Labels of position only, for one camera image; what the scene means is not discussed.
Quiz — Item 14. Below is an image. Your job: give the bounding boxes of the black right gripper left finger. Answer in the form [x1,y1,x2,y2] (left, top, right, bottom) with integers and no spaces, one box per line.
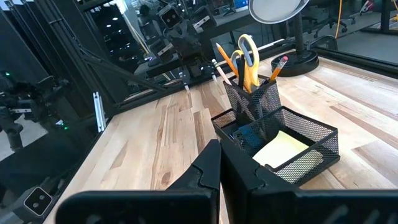
[55,139,221,224]

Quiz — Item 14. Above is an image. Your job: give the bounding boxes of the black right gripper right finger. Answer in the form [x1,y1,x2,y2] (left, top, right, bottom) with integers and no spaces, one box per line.
[220,139,398,224]

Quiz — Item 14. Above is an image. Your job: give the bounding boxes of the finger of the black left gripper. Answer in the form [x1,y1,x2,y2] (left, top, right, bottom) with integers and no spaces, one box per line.
[181,66,192,95]
[205,63,218,85]

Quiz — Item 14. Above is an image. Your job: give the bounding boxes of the light wood pencil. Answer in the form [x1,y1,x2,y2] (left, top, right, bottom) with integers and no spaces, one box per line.
[211,58,234,86]

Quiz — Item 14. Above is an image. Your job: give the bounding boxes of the yellow handled scissors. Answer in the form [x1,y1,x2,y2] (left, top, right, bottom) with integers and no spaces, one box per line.
[230,33,261,94]

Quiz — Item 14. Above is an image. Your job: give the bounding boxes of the yellow sticky note pad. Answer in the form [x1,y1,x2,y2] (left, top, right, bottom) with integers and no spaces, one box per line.
[252,129,325,169]

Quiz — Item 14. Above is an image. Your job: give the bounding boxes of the blue eraser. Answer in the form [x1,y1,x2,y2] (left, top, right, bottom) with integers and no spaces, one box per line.
[237,124,267,154]

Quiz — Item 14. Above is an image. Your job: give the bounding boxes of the black mesh desk organizer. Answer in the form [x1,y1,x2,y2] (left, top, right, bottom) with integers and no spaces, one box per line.
[210,73,341,187]

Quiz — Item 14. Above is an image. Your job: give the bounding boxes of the black office chair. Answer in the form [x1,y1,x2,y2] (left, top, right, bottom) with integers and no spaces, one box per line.
[310,0,357,39]

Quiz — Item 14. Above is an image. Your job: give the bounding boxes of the black desk lamp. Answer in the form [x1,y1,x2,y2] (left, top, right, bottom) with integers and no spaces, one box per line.
[248,0,320,78]

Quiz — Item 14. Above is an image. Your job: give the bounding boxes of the silver metal bracket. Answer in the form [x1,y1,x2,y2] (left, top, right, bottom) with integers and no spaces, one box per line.
[93,91,108,133]

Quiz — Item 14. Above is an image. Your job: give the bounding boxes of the yellow hanging cable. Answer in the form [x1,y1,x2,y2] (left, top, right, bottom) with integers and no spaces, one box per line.
[333,0,343,40]

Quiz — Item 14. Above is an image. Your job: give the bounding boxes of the grey camera box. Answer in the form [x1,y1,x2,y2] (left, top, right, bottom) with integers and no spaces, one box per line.
[12,185,54,224]

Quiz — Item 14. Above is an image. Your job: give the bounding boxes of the black aluminium table frame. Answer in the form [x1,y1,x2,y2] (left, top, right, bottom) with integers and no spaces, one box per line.
[0,0,398,126]

